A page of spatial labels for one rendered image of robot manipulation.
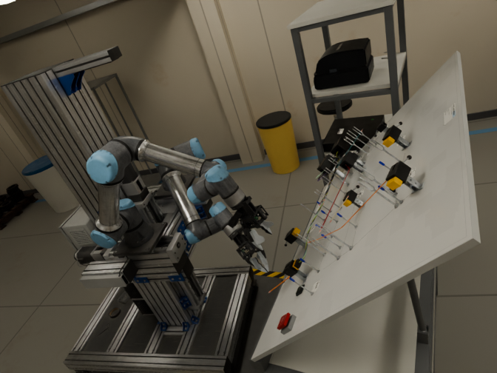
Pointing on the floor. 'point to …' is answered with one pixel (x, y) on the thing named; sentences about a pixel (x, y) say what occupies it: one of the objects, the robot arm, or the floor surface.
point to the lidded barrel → (50, 184)
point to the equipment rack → (331, 10)
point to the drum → (279, 141)
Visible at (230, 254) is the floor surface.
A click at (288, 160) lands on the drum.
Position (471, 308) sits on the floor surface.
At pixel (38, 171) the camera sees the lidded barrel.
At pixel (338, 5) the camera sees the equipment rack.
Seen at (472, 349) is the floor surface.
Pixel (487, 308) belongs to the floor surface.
